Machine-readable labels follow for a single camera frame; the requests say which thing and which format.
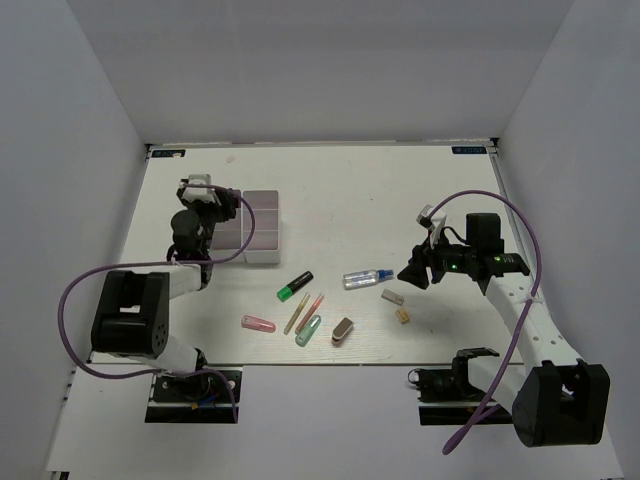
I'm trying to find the right blue table label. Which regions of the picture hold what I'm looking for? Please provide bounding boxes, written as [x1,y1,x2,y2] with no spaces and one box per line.
[451,145,487,155]

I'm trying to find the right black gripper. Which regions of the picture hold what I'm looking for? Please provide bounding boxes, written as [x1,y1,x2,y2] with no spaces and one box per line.
[397,228,476,289]

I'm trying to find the small yellow eraser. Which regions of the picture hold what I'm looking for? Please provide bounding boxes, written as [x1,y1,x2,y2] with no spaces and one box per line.
[395,308,411,325]

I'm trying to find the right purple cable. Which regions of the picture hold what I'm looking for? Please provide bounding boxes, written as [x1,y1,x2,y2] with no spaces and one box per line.
[441,189,543,456]

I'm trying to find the white compartment organizer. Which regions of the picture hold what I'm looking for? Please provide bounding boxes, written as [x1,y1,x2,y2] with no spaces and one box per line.
[242,190,281,265]
[211,191,242,252]

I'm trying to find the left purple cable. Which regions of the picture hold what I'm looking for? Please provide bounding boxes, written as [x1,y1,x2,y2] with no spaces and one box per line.
[57,183,257,421]

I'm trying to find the right white compartment organizer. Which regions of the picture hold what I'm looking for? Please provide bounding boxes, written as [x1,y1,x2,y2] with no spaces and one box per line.
[242,190,281,265]

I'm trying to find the orange highlighter pen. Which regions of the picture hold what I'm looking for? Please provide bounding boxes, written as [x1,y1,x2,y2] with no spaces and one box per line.
[295,294,325,335]

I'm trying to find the white dirty eraser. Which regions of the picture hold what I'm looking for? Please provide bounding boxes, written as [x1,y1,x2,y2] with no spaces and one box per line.
[381,289,404,306]

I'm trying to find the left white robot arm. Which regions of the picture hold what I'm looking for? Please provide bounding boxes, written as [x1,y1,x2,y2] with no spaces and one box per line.
[91,180,240,399]

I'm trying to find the blue table label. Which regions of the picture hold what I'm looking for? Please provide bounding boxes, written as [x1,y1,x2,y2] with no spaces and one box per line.
[151,149,186,158]
[451,145,487,155]

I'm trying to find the left blue table label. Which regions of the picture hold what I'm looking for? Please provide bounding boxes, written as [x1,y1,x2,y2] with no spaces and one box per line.
[151,149,186,158]

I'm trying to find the pink correction tape dispenser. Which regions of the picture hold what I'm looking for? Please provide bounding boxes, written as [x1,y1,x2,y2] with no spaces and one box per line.
[241,315,276,333]

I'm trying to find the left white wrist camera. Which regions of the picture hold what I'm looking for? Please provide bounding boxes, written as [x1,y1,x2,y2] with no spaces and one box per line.
[177,174,220,206]

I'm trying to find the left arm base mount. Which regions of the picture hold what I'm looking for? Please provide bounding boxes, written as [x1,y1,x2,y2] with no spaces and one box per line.
[145,367,243,424]

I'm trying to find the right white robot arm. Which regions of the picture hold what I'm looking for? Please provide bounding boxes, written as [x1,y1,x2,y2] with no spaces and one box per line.
[398,206,610,447]

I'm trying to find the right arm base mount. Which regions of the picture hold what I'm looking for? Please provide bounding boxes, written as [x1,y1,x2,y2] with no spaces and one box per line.
[407,368,485,426]

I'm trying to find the yellow highlighter pen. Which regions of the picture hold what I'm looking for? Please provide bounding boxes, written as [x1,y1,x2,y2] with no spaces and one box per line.
[283,292,310,335]

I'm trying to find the green black highlighter marker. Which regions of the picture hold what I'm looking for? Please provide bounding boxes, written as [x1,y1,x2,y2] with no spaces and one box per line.
[276,271,314,302]

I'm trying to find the purple cable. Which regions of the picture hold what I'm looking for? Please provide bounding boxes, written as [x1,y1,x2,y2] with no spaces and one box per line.
[441,189,543,456]
[57,183,257,421]

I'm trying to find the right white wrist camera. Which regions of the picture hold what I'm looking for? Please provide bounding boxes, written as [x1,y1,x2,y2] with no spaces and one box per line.
[416,204,447,249]

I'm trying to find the left white compartment organizer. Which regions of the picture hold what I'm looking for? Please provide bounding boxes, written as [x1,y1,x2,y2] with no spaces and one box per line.
[211,191,242,252]

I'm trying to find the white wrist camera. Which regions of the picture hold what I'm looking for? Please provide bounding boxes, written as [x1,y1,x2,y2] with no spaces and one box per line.
[177,174,220,206]
[416,204,447,249]

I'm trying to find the green correction tape dispenser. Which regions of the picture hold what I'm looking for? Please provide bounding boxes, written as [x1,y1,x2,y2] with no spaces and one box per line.
[295,315,322,347]

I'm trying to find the clear blue spray bottle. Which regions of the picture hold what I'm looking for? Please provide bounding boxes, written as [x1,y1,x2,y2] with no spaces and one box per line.
[342,269,394,291]

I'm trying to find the brown white stamp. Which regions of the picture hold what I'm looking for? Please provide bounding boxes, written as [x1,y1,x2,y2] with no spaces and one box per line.
[331,317,354,345]

